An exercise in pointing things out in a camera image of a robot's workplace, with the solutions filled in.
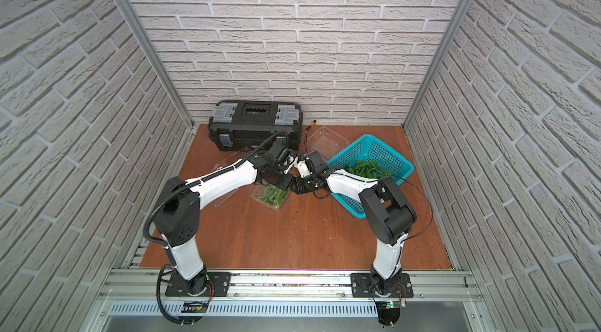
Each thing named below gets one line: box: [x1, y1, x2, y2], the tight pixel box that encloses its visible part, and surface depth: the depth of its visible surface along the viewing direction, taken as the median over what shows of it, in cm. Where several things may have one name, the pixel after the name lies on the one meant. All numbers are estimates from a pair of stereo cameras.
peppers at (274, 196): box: [257, 186, 291, 208], surface depth 93 cm
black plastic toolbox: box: [208, 100, 303, 153], surface depth 102 cm
